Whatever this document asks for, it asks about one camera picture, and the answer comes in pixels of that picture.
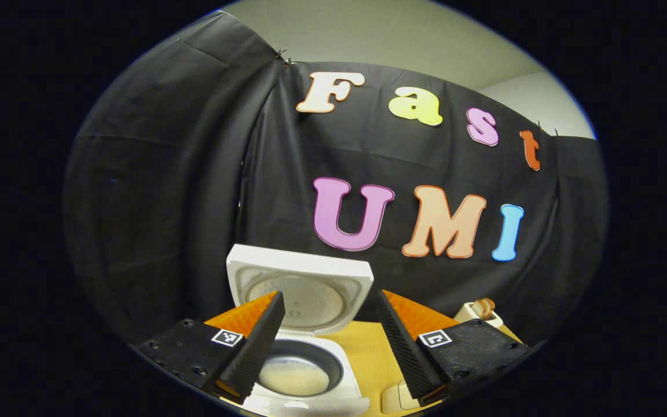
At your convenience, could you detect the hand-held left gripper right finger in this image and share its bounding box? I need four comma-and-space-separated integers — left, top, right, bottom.
375, 290, 531, 406

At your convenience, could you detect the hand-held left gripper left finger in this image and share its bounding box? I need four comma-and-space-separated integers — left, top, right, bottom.
137, 291, 286, 404

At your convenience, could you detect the white rice cooker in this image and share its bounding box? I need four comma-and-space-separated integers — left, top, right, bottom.
226, 244, 375, 417

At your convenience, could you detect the white toaster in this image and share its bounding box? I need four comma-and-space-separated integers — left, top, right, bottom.
454, 298, 505, 330

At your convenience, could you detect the black backdrop cloth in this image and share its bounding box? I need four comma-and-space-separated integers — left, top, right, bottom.
61, 10, 609, 348

